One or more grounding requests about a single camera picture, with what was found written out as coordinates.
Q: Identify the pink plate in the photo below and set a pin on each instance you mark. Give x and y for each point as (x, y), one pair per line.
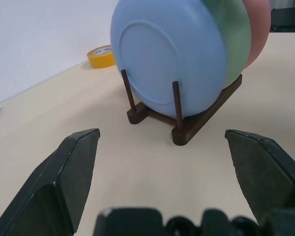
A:
(259, 29)

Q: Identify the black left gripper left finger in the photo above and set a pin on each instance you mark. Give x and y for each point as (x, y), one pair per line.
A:
(51, 186)

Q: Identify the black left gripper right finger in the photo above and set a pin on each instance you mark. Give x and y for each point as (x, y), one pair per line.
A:
(270, 177)

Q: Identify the blue plate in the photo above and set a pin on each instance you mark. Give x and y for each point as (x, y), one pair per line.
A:
(162, 49)

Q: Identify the wooden dish rack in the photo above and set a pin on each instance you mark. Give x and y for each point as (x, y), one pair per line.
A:
(184, 137)

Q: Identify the yellow tape roll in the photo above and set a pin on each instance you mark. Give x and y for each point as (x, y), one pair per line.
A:
(100, 60)

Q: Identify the green plate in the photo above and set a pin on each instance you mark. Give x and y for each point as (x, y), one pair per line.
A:
(236, 44)

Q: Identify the dark monitor panel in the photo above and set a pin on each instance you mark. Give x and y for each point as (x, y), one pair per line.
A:
(287, 20)

